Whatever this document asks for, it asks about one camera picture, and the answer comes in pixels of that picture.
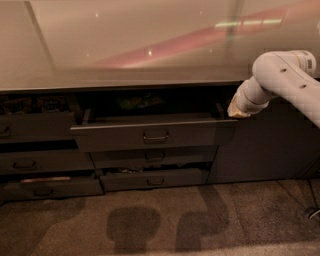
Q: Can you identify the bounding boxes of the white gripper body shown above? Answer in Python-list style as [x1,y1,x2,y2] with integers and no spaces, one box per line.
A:
[234,79,270,115]

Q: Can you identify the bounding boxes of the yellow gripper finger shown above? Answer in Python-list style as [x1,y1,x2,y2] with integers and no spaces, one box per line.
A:
[227,95,250,118]

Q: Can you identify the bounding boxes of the grey drawer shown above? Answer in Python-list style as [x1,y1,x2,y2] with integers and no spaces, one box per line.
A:
[70,109,237,152]
[0,150,94,175]
[0,112,75,144]
[91,146,218,169]
[0,178,104,201]
[100,168,209,191]

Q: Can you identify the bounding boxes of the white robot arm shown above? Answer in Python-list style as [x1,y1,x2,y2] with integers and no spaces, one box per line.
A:
[227,50,320,128]

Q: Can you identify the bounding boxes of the snack bags in left drawer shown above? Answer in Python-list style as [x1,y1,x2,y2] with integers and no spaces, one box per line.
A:
[0,96,68,115]

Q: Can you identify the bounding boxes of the grey cabinet door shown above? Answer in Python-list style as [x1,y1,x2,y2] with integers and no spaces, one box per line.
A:
[208,98,320,183]

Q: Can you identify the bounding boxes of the green snack bag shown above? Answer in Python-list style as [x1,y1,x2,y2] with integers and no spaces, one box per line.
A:
[116,93,165,110]

